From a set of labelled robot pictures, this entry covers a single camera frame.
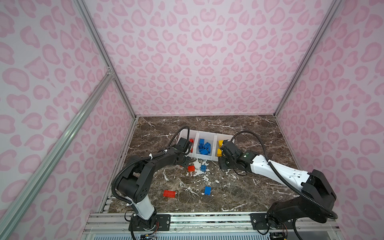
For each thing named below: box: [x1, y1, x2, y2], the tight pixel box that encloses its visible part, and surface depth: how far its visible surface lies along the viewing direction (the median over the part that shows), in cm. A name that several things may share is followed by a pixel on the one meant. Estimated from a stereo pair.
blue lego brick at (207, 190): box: [204, 186, 212, 196], surface depth 84 cm
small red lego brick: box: [187, 165, 196, 172], surface depth 95 cm
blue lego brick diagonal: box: [204, 142, 211, 152], surface depth 100 cm
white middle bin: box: [193, 131, 217, 161], surface depth 99 cm
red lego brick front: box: [163, 190, 176, 198], surface depth 83 cm
